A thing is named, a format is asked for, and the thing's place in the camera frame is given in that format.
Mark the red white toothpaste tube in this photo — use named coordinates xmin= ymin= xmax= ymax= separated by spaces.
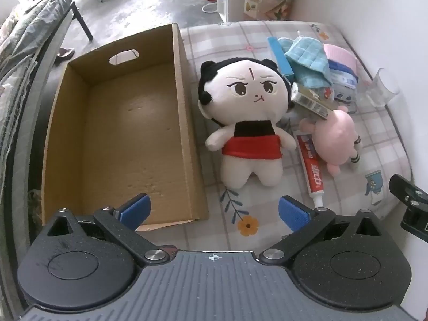
xmin=293 ymin=133 xmax=326 ymax=208

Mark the brown cardboard box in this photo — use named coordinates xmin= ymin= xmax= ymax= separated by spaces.
xmin=41 ymin=23 xmax=209 ymax=232

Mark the black metal bed frame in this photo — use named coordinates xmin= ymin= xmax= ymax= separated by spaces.
xmin=0 ymin=2 xmax=94 ymax=321

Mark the blue white wipes pack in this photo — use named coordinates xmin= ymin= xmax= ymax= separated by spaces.
xmin=328 ymin=60 xmax=360 ymax=87

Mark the checked floral bedsheet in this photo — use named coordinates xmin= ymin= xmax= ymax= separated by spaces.
xmin=179 ymin=20 xmax=413 ymax=251

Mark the white plush doll black hair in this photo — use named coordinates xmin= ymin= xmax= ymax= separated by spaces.
xmin=197 ymin=57 xmax=297 ymax=188

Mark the golden brown packet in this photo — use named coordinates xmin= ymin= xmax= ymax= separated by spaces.
xmin=290 ymin=82 xmax=335 ymax=121

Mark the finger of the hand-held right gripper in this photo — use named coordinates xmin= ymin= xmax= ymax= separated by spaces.
xmin=389 ymin=174 xmax=428 ymax=241

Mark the light blue checked cloth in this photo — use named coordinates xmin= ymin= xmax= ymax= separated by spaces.
xmin=284 ymin=37 xmax=331 ymax=74

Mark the grey green blanket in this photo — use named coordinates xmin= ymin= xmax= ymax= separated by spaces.
xmin=0 ymin=0 xmax=79 ymax=84

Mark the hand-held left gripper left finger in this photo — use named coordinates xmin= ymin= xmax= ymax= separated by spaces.
xmin=45 ymin=193 xmax=169 ymax=265

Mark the clear plastic cup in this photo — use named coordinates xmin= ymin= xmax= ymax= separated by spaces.
xmin=365 ymin=68 xmax=400 ymax=108

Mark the white tissue pack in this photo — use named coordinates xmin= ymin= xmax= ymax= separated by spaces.
xmin=334 ymin=85 xmax=358 ymax=113

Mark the blue white tissue box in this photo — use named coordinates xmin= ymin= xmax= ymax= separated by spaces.
xmin=267 ymin=37 xmax=295 ymax=82

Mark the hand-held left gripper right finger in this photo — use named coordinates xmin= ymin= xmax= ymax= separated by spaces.
xmin=259 ymin=195 xmax=383 ymax=266

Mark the brown slipper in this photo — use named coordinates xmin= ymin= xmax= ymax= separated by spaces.
xmin=55 ymin=47 xmax=75 ymax=64

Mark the pink round plush toy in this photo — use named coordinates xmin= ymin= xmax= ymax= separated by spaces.
xmin=299 ymin=105 xmax=363 ymax=176

